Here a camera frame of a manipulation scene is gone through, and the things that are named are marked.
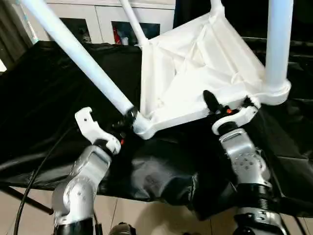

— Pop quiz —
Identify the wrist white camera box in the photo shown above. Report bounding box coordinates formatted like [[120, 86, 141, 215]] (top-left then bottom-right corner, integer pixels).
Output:
[[74, 107, 122, 155], [211, 105, 259, 136]]

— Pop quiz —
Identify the white plastic table top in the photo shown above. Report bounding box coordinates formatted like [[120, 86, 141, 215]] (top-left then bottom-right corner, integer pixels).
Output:
[[132, 6, 292, 141]]

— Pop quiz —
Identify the light blue plastic item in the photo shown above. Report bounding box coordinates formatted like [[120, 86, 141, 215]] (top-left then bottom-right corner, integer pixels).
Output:
[[22, 5, 40, 45]]

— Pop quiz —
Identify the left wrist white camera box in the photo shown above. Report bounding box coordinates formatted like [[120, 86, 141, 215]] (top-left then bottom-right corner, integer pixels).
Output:
[[74, 107, 122, 155]]

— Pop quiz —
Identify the black metal table frame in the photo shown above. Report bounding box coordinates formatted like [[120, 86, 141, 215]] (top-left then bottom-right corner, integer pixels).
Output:
[[0, 185, 54, 216]]

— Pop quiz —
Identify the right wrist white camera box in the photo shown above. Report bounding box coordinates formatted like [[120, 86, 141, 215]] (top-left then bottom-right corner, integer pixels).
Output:
[[211, 105, 259, 136]]

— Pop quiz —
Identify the grey curtain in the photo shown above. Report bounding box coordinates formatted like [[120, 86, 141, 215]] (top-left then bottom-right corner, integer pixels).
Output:
[[0, 0, 32, 67]]

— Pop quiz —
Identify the black plastic mat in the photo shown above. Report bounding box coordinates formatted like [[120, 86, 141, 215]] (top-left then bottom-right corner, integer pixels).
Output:
[[0, 37, 313, 221]]

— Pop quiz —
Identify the white glass-door cabinet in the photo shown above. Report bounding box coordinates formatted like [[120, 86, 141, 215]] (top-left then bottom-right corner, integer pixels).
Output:
[[20, 0, 177, 46]]

